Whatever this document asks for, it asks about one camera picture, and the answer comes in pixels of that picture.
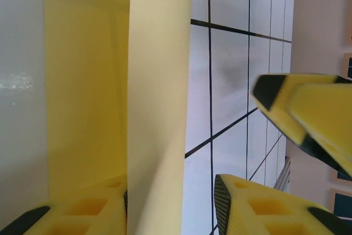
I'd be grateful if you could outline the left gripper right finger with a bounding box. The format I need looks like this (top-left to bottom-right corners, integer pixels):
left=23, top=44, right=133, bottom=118
left=213, top=173, right=352, bottom=235

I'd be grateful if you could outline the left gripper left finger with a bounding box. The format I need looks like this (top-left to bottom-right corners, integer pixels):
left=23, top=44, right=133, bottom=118
left=0, top=180, right=129, bottom=235

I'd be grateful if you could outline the yellow cloth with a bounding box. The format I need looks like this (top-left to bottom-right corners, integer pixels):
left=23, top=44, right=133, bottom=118
left=43, top=0, right=194, bottom=235

